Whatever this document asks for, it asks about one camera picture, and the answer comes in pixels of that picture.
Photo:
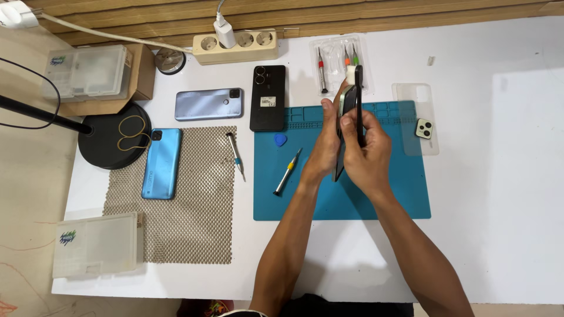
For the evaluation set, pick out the beige mesh non-slip mat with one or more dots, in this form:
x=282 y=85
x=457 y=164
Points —
x=198 y=220

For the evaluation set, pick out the beige power strip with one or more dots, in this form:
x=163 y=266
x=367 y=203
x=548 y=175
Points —
x=258 y=50

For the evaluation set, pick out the lavender smartphone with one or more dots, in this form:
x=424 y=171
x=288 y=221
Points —
x=207 y=104

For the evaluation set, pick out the clear plastic organiser box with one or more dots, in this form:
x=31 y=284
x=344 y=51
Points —
x=88 y=72
x=101 y=246

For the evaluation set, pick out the colourful patterned cloth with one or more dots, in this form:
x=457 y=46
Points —
x=207 y=308

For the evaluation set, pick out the tan rubber band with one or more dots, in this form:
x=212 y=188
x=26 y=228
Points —
x=145 y=125

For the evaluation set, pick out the silver-edged smartphone body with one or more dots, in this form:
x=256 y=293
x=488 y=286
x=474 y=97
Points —
x=348 y=101

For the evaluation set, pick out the brown cardboard box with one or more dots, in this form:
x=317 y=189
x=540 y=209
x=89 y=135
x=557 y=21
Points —
x=143 y=75

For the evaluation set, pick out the light blue smartphone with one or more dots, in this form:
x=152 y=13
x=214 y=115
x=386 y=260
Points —
x=161 y=165

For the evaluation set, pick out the clear transparent phone case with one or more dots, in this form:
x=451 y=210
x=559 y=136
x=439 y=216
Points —
x=418 y=99

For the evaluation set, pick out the blue-banded precision screwdriver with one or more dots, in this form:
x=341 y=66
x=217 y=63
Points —
x=236 y=154

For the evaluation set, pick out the white charger plug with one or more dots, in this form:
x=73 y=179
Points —
x=224 y=33

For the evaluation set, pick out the small white piece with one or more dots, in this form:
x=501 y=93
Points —
x=350 y=75

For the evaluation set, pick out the black round lamp base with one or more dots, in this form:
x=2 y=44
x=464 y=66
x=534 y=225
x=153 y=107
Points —
x=105 y=154

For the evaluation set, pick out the small clear plastic piece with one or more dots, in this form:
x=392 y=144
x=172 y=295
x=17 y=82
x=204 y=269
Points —
x=431 y=60

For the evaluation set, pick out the yellow-banded precision screwdriver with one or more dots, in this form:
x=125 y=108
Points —
x=288 y=169

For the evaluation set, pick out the white wall adapter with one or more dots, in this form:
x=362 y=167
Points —
x=15 y=13

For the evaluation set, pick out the orange-banded precision screwdriver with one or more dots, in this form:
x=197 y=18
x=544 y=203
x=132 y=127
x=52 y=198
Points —
x=347 y=59

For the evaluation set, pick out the green-banded precision screwdriver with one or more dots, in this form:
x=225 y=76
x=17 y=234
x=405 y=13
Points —
x=355 y=57

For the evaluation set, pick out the pale green camera lens frame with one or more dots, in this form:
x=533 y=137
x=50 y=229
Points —
x=424 y=129

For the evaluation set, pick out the black phone back cover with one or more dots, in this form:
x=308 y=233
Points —
x=359 y=92

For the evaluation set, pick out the black lamp pole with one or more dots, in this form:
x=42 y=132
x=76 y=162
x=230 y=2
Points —
x=39 y=113

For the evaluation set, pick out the person's left hand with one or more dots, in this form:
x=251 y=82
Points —
x=324 y=152

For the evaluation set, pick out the round silver metal disc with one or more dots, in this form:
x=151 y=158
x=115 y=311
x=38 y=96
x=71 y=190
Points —
x=169 y=60

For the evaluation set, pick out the person's black shirt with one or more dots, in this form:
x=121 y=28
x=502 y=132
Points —
x=343 y=309

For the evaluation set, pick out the blue triangular opening pick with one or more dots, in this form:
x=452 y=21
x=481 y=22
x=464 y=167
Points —
x=280 y=140

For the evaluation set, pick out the person's right hand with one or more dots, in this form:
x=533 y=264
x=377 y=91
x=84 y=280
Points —
x=370 y=165

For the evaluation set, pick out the red-banded precision screwdriver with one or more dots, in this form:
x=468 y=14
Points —
x=322 y=72

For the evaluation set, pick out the blue silicone repair mat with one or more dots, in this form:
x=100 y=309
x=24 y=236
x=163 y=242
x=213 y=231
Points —
x=308 y=200

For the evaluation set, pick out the black smartphone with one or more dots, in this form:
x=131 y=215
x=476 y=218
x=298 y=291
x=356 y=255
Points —
x=267 y=114

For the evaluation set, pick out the clear plastic screwdriver tray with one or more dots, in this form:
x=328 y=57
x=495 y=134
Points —
x=335 y=57

